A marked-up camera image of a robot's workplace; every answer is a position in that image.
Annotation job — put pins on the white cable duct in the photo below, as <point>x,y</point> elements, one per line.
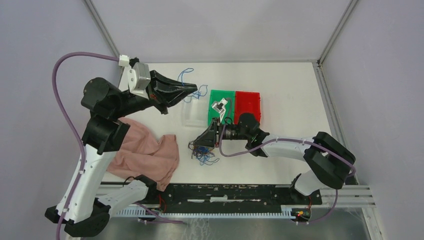
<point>134,211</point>

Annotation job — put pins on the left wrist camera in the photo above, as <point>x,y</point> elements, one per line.
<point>139,80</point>

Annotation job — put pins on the green plastic bin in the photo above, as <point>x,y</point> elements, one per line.
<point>217,96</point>

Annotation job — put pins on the pink cloth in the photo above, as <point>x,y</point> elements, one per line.
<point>141,153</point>

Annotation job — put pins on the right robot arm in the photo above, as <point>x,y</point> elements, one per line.
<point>330,163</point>

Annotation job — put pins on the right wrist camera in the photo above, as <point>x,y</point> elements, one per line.
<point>219,110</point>

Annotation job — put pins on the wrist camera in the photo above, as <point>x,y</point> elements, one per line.
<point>219,110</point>
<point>139,80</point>

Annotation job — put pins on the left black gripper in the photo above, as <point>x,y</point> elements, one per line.
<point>163,92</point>

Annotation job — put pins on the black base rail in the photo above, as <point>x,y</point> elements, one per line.
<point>196,198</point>

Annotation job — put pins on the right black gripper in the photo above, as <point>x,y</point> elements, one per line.
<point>210,137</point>

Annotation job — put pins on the clear plastic bin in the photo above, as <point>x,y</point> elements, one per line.
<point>195,110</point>

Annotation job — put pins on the red plastic bin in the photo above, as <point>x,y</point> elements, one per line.
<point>247,102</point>

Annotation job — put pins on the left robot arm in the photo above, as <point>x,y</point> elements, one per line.
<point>80,213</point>

